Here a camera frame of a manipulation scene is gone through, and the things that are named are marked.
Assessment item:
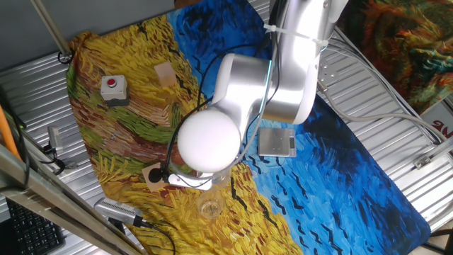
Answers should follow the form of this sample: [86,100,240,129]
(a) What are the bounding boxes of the clear empty plastic cup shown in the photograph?
[196,190,226,220]

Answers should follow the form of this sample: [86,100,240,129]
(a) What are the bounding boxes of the aluminium frame beam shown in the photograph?
[0,143,146,255]

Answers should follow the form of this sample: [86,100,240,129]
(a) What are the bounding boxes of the orange green painted cloth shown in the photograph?
[336,0,453,114]

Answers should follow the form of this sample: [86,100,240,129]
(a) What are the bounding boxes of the grey box with red button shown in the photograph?
[100,74,130,108]

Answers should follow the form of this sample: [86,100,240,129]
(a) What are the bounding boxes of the slanted aluminium pole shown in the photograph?
[30,0,74,60]

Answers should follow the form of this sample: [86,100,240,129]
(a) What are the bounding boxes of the black cable tie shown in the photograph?
[57,50,75,66]

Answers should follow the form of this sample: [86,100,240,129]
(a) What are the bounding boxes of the painted wheat field tablecloth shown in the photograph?
[65,0,432,255]

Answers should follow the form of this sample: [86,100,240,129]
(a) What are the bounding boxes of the white zip tie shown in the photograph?
[263,23,329,47]

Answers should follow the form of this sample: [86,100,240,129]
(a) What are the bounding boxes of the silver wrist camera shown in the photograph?
[166,172,214,191]

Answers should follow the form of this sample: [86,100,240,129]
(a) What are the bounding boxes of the small grey camera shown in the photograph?
[47,125,64,154]

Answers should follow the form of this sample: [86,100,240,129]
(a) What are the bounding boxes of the white sign with red letters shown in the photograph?
[420,101,453,140]

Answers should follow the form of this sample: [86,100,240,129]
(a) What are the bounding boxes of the black stand leg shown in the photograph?
[423,228,453,255]

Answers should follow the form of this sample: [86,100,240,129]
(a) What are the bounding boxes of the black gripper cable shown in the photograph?
[243,0,284,142]

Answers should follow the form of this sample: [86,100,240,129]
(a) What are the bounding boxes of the clear plastic cup with water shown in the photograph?
[197,166,231,192]

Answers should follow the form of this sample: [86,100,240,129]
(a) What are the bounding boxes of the orange pole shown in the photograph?
[0,105,21,160]

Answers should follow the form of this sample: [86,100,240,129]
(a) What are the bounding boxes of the black computer keyboard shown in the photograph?
[5,198,67,255]

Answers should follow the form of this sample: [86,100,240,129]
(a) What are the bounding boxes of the silver digital kitchen scale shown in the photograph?
[257,127,297,159]

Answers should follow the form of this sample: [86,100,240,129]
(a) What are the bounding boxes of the aluminium bar with bracket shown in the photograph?
[413,136,453,170]

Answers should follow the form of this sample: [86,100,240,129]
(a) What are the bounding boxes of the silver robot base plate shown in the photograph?
[317,58,340,86]

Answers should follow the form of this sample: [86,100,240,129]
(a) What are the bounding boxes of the plain wooden block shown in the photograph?
[141,161,170,193]
[154,62,178,89]

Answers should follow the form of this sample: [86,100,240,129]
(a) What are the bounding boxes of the thin grey wrist cable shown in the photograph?
[169,59,275,178]

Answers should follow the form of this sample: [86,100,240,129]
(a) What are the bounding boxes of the thick grey base cable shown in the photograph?
[316,80,449,142]

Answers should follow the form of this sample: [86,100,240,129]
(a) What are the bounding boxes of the ribbed silver camera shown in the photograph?
[93,197,143,227]

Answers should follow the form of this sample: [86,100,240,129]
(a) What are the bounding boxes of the black ribbed camera cable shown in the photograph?
[139,217,177,255]

